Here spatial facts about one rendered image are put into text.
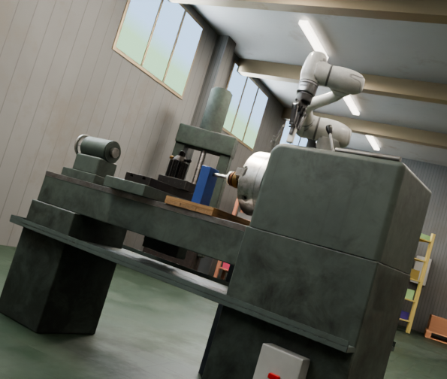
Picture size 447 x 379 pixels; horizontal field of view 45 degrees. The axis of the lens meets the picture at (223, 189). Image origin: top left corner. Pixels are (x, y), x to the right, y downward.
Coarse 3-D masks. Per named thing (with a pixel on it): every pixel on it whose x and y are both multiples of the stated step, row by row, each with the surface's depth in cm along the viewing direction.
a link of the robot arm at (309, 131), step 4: (316, 120) 297; (312, 124) 296; (316, 124) 296; (304, 128) 296; (308, 128) 297; (312, 128) 296; (316, 128) 296; (296, 132) 305; (300, 132) 301; (304, 132) 299; (308, 132) 298; (312, 132) 297; (300, 136) 306; (304, 136) 303; (308, 136) 301; (312, 136) 299
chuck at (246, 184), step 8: (248, 160) 252; (256, 160) 250; (264, 160) 248; (248, 168) 249; (256, 168) 247; (240, 176) 249; (248, 176) 247; (240, 184) 249; (248, 184) 247; (240, 192) 250; (248, 192) 247; (240, 200) 251; (248, 200) 248; (248, 208) 252
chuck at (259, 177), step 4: (264, 164) 246; (260, 168) 246; (264, 168) 245; (260, 172) 245; (256, 176) 245; (260, 176) 244; (256, 180) 244; (260, 180) 243; (256, 184) 244; (260, 184) 243; (256, 188) 244; (256, 192) 244; (256, 196) 245; (256, 200) 245
